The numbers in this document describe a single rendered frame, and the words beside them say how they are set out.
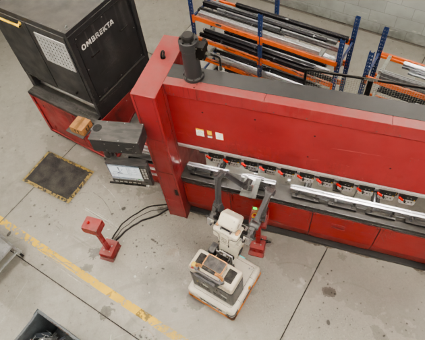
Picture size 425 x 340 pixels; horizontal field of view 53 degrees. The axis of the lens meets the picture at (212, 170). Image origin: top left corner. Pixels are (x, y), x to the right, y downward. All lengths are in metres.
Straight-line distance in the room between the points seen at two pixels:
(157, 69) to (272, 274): 2.79
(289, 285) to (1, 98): 5.68
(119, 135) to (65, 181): 2.52
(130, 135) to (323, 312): 2.96
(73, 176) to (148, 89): 2.88
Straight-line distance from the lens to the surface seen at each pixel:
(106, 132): 4.25
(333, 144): 4.06
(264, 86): 3.90
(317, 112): 3.74
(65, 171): 6.67
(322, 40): 5.75
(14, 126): 7.66
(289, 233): 5.58
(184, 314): 5.29
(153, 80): 4.08
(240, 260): 5.15
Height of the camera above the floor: 5.05
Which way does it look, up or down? 55 degrees down
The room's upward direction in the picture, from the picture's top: 8 degrees counter-clockwise
